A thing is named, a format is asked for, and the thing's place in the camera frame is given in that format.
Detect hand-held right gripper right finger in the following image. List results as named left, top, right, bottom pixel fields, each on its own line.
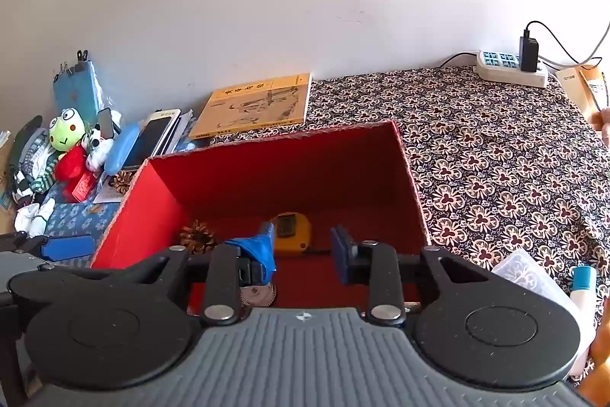
left=330, top=225, right=506, bottom=326

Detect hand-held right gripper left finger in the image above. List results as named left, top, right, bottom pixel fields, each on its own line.
left=109, top=222, right=278, bottom=326

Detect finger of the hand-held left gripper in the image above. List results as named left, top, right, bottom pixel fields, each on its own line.
left=0, top=232, right=93, bottom=262

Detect brown packing tape roll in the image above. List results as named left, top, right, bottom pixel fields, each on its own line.
left=241, top=280, right=277, bottom=307

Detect red cardboard box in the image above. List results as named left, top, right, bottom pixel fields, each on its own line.
left=90, top=120, right=432, bottom=317

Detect white tube with blue cap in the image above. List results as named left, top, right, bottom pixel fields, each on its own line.
left=567, top=266, right=599, bottom=379

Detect blue patterned cloth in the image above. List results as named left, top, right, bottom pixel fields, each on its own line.
left=40, top=185, right=120, bottom=241

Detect yellow tape measure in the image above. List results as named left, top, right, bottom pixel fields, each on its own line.
left=269, top=211, right=313, bottom=256

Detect white socks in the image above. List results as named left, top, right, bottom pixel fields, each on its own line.
left=14, top=199, right=55, bottom=236

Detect small red box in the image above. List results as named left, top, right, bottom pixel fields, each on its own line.
left=71, top=171, right=98, bottom=203

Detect brown pine cone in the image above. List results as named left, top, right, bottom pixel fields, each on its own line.
left=178, top=220, right=217, bottom=255
left=109, top=171, right=140, bottom=195

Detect brown cardboard box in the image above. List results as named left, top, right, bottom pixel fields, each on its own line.
left=0, top=130, right=15, bottom=236

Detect striped cloth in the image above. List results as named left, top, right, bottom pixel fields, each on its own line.
left=10, top=116, right=58, bottom=203

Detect black white plush toy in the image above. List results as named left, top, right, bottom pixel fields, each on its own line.
left=81, top=125, right=115, bottom=172

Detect blue glasses case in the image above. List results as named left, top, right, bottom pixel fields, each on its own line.
left=104, top=123, right=141, bottom=176

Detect green frog plush toy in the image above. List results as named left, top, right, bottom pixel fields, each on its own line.
left=47, top=108, right=91, bottom=183

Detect small black phone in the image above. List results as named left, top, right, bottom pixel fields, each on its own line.
left=96, top=108, right=115, bottom=138

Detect white smartphone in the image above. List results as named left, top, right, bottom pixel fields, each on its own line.
left=125, top=109, right=182, bottom=169

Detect yellow illustrated book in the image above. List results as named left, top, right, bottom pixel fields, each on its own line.
left=188, top=73, right=311, bottom=140

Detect blue notebook with clips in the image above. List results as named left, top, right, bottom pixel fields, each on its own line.
left=51, top=49, right=103, bottom=122

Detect clear plastic bag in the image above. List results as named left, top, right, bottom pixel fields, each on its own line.
left=491, top=247, right=573, bottom=327

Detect floral patterned tablecloth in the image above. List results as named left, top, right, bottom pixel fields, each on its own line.
left=210, top=64, right=610, bottom=370

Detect white power strip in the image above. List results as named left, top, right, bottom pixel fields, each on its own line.
left=474, top=49, right=549, bottom=88

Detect black charger plug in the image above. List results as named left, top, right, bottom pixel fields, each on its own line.
left=519, top=36, right=540, bottom=73

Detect beige cardboard box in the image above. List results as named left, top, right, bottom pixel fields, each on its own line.
left=555, top=66, right=601, bottom=131

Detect pink plush toy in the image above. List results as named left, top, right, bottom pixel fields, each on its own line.
left=591, top=106, right=610, bottom=145

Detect orange paper packet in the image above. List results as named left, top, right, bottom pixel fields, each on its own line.
left=579, top=66, right=610, bottom=112

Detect black power strip cable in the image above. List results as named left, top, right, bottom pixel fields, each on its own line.
left=437, top=51, right=478, bottom=69

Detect grey power cable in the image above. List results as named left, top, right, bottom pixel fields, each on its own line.
left=541, top=23, right=610, bottom=70

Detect black charger cable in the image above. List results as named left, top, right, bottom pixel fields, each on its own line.
left=524, top=20, right=605, bottom=69

